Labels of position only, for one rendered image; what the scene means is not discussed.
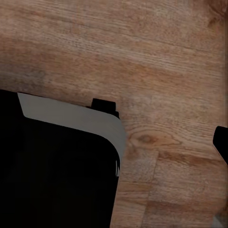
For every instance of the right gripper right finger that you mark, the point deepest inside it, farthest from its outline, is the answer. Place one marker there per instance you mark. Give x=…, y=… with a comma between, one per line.
x=220, y=140

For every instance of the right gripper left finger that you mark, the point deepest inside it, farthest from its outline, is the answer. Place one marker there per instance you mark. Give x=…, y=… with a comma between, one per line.
x=11, y=143

